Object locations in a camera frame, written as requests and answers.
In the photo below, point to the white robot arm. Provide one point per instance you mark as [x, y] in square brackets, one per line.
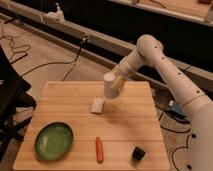
[192, 100]

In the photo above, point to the orange carrot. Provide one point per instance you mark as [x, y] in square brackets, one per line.
[99, 150]

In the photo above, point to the blue power box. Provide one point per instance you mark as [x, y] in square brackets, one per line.
[175, 109]

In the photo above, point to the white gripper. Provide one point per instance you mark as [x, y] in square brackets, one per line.
[126, 68]

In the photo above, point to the black chair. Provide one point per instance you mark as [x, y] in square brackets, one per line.
[13, 94]

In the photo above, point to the green plate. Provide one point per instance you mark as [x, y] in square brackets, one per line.
[54, 141]

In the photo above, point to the white rectangular sponge block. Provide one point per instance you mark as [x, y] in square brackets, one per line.
[97, 105]

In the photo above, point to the white ceramic cup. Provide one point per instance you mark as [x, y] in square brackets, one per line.
[109, 90]

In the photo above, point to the white clamp on rail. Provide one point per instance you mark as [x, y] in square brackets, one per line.
[58, 15]

